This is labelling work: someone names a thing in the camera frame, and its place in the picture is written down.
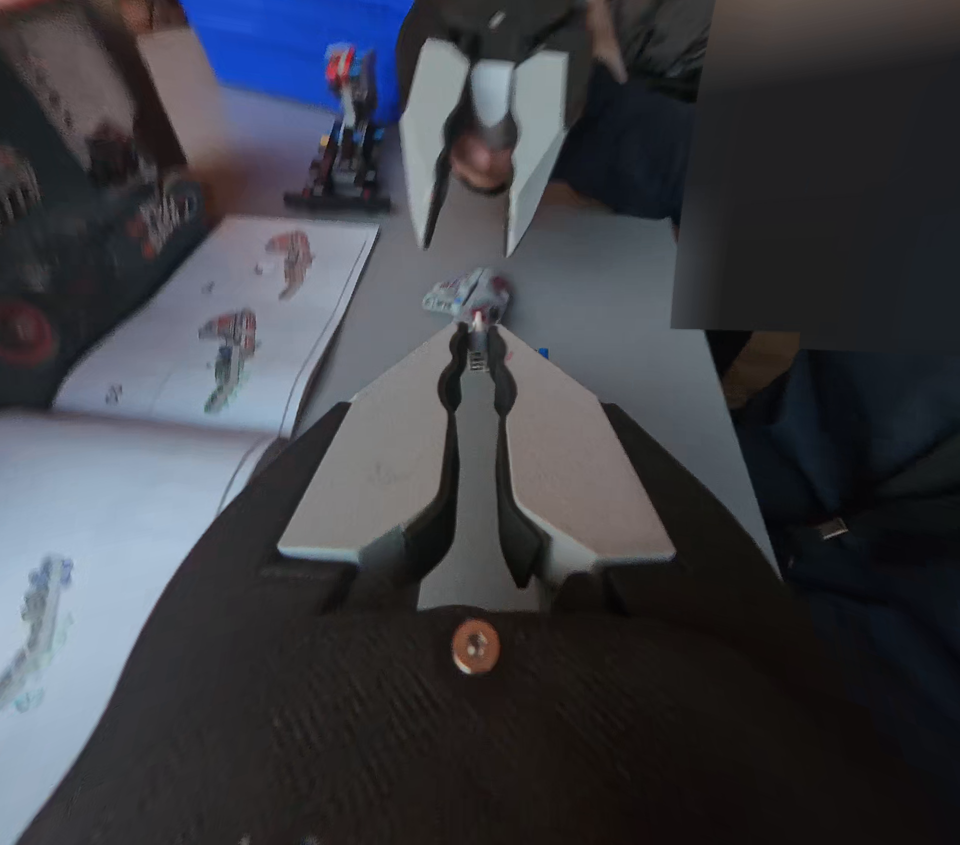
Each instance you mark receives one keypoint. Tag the person's dark clothing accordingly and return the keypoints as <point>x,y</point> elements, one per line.
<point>862,635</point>

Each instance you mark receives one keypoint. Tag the black lego chassis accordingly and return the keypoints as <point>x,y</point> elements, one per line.
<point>349,162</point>

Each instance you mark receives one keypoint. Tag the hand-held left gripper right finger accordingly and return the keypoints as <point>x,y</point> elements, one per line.
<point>585,485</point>

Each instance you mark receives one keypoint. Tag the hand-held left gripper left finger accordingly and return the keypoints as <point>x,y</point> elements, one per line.
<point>367,477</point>

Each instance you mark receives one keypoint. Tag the lego instruction booklet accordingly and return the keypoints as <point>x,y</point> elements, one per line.
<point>150,350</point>

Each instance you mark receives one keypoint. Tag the dark lego set box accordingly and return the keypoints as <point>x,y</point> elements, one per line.
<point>75,222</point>

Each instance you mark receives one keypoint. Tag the person's right hand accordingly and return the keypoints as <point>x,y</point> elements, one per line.
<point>480,166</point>

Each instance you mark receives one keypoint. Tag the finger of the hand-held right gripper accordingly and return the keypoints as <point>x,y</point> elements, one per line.
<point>540,140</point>
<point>427,132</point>

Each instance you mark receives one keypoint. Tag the blue plastic bin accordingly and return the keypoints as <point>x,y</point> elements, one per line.
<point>285,27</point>

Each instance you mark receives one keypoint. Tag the grey lego model red stickers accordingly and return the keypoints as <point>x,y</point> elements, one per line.
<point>469,294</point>

